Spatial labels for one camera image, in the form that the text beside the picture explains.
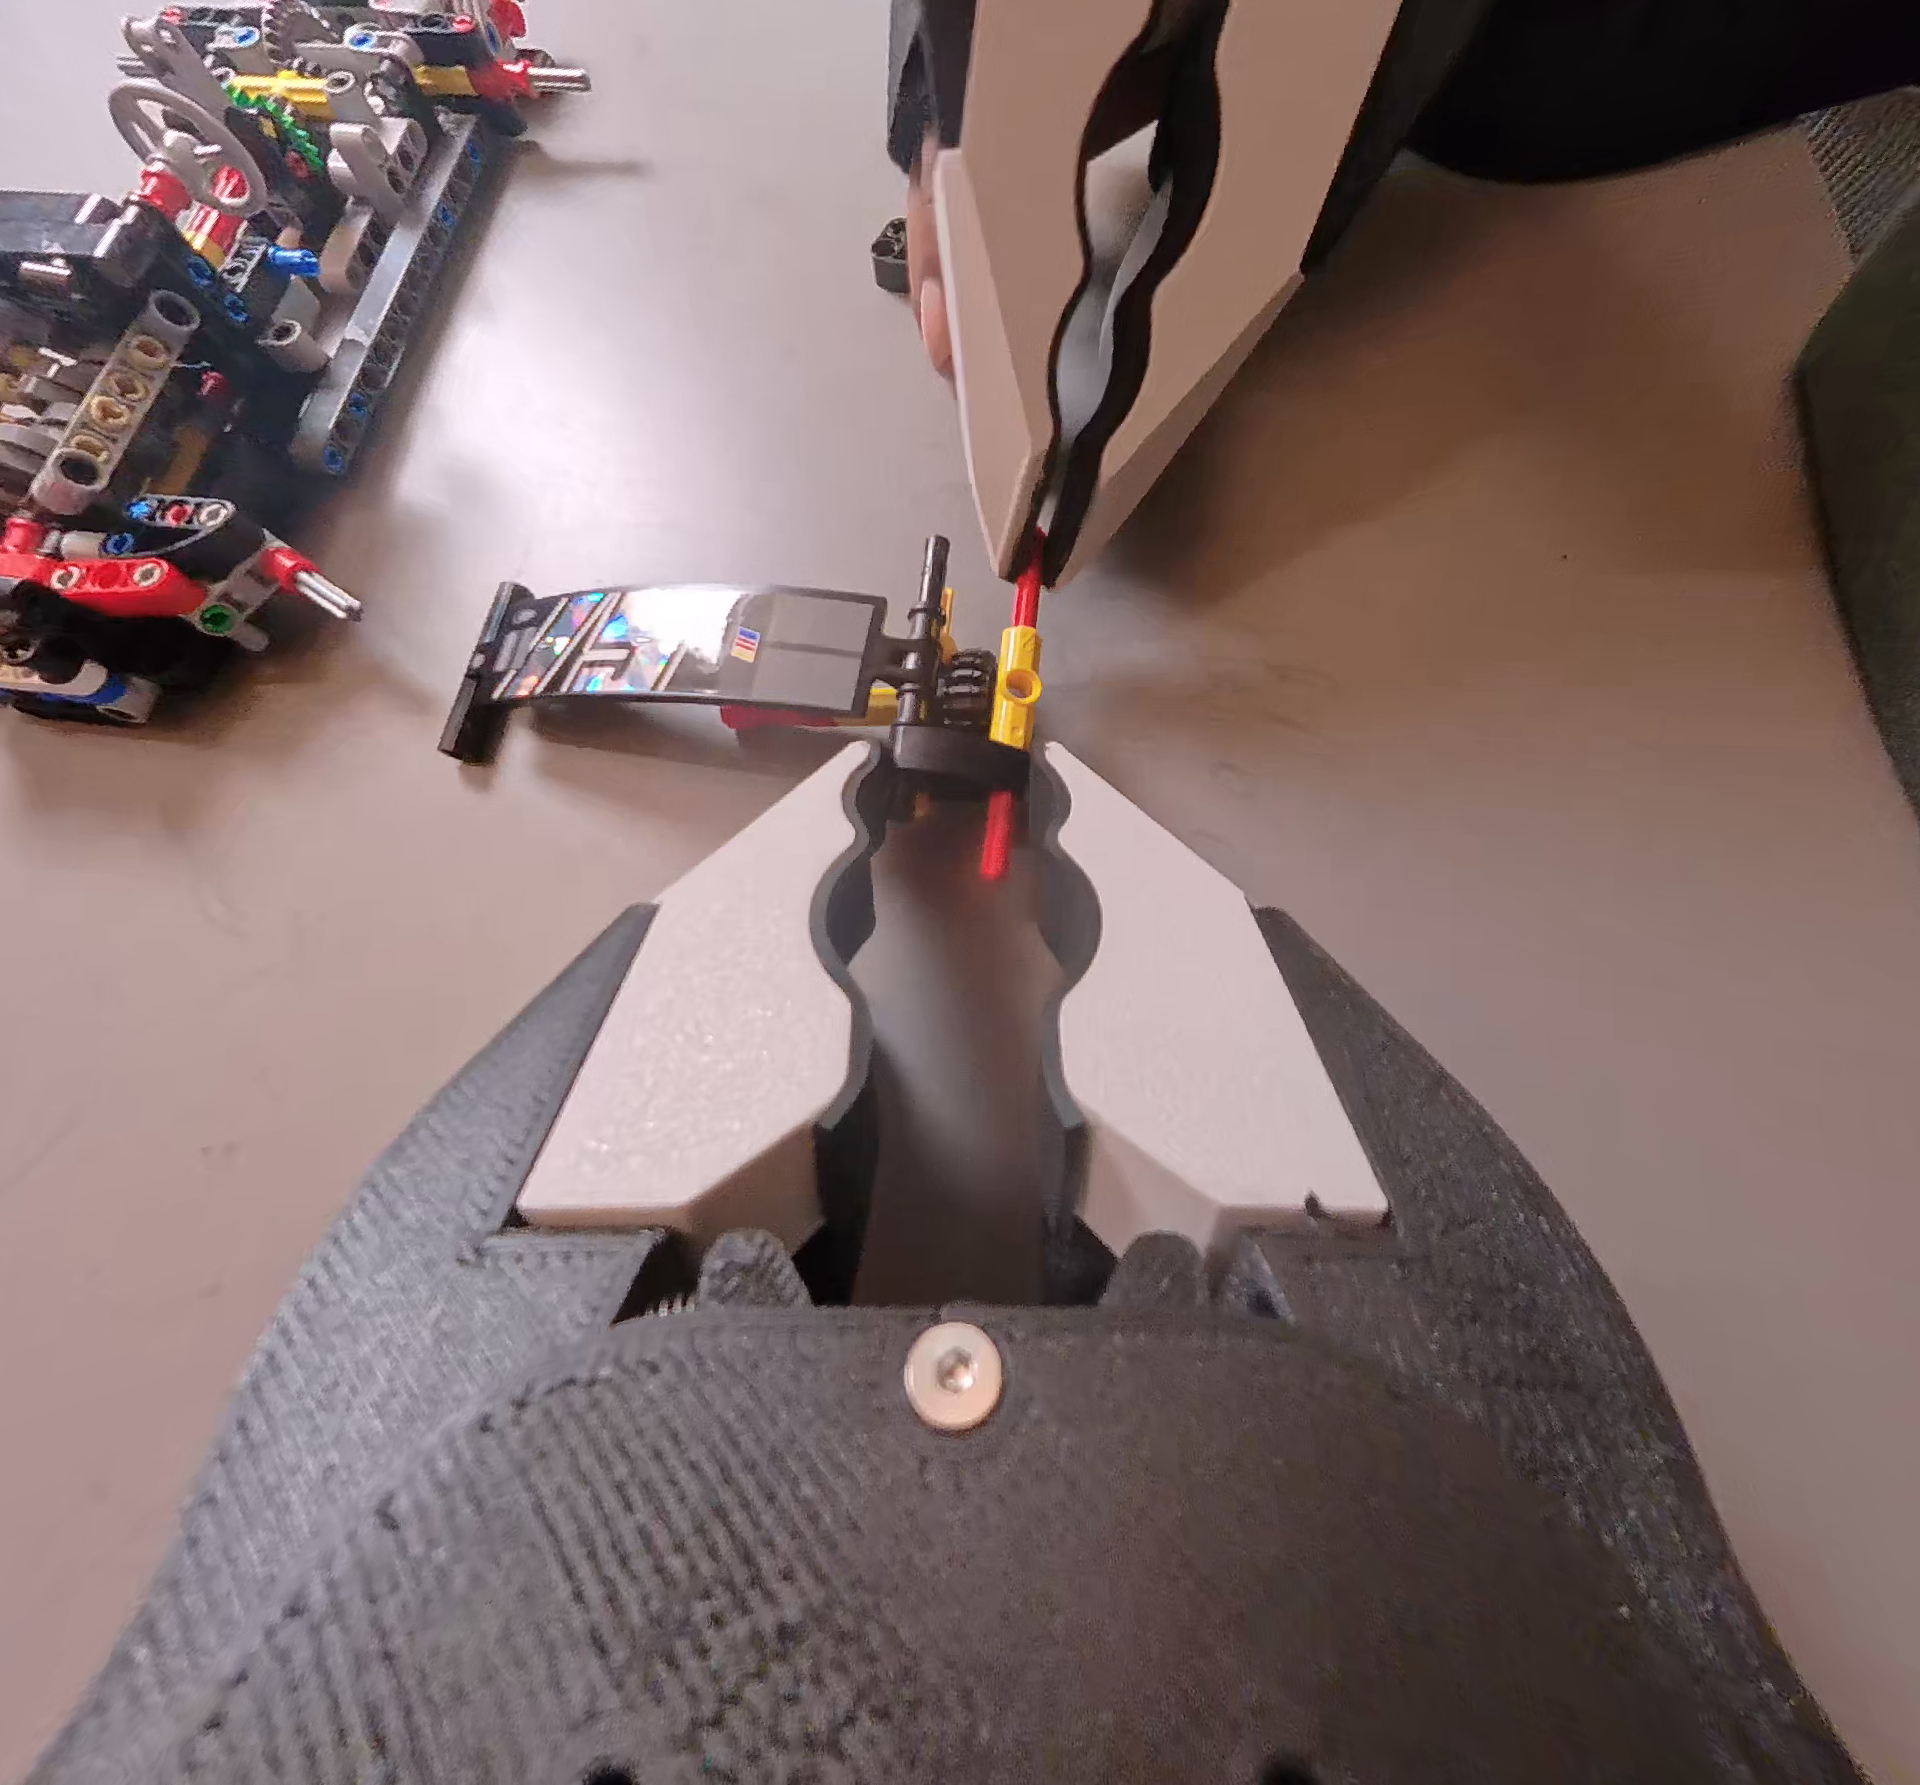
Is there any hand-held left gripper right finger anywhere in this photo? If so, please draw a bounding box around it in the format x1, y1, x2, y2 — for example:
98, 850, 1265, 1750
1027, 738, 1393, 1255

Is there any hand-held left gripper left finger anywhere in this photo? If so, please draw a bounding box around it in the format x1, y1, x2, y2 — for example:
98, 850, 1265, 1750
515, 738, 903, 1300

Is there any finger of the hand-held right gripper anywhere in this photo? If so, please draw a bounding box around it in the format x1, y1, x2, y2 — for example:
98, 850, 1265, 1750
931, 0, 1203, 585
1043, 0, 1425, 590

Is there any yellow lego connector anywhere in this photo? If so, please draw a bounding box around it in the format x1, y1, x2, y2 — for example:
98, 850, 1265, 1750
990, 625, 1048, 747

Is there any black lego wing assembly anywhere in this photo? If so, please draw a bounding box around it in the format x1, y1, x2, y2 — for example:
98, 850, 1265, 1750
438, 534, 1039, 827

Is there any red lego axle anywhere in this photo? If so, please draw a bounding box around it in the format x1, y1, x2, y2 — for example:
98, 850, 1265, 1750
974, 559, 1048, 885

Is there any lego car chassis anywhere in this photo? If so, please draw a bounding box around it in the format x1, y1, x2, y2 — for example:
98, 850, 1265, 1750
0, 0, 594, 724

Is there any person's right hand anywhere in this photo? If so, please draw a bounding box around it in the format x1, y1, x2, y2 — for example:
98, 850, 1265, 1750
906, 150, 970, 385

